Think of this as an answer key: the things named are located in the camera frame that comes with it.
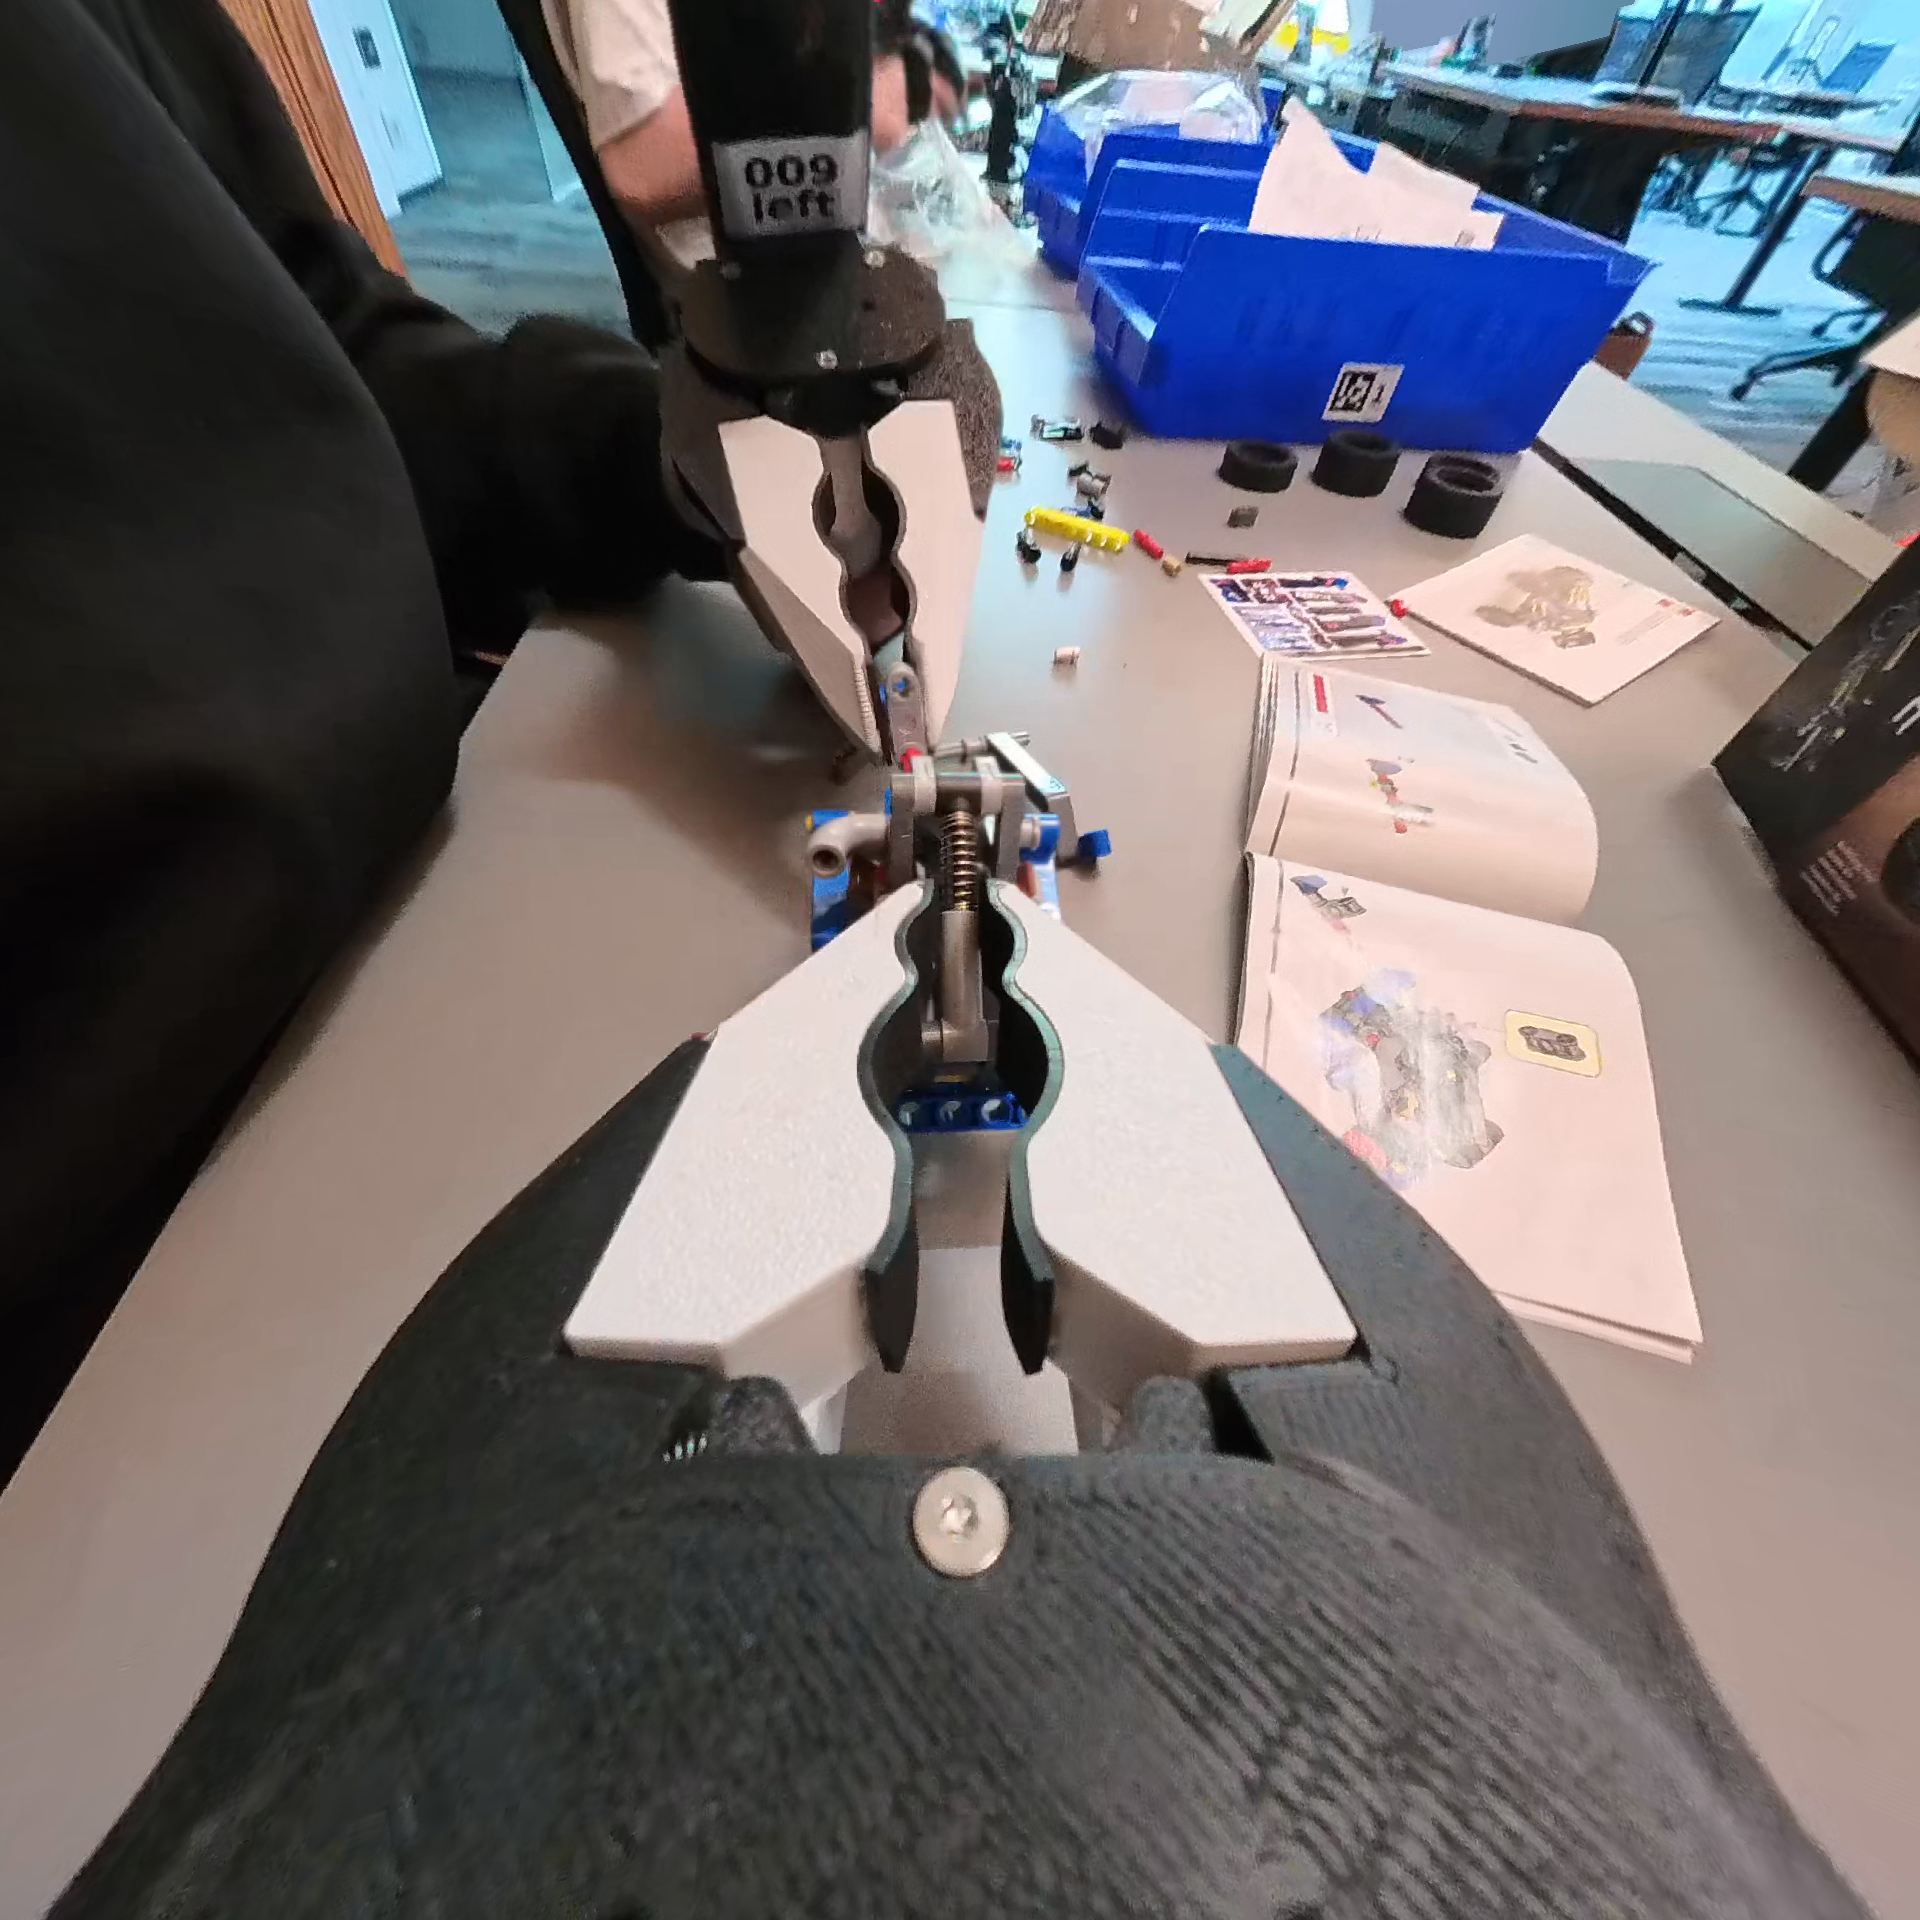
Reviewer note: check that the lego set box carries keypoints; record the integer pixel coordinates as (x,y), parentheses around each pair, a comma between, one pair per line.
(1843,839)

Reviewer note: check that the clear plastic bag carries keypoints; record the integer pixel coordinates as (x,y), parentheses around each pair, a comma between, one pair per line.
(947,188)

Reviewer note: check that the office desk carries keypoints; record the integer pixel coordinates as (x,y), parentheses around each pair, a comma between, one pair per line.
(1574,102)

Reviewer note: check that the small lego leaflet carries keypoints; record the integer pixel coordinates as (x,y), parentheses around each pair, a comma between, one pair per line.
(1622,629)

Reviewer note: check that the person's left forearm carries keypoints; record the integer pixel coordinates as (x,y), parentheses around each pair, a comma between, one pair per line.
(569,436)

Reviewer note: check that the partly built lego vehicle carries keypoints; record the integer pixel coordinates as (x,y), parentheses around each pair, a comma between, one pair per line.
(961,795)

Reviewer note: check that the white paper sheets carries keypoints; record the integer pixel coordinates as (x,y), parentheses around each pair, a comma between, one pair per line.
(1349,197)

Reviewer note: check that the black office chair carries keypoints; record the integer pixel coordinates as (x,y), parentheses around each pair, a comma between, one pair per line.
(1862,270)

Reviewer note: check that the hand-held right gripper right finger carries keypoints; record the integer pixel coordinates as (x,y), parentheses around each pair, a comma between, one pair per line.
(1185,1200)

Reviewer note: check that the scattered small lego pieces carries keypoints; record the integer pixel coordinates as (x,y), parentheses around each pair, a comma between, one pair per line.
(1078,527)

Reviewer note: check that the lego instruction booklet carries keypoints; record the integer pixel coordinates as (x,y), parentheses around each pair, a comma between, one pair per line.
(1574,1200)

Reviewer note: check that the blue plastic bin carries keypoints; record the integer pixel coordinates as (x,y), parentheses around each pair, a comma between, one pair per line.
(1230,331)
(1057,182)

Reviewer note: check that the lego sticker sheet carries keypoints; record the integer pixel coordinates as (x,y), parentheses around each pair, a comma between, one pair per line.
(1319,615)

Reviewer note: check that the person's black clothing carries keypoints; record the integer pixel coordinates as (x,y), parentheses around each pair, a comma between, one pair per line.
(181,600)

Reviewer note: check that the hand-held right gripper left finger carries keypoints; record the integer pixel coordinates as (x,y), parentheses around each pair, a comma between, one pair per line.
(735,1186)

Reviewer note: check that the black lego tyre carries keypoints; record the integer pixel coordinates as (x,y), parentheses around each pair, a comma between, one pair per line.
(1257,466)
(1357,463)
(1453,499)

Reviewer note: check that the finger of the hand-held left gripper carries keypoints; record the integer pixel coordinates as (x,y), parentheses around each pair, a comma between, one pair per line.
(772,510)
(947,510)

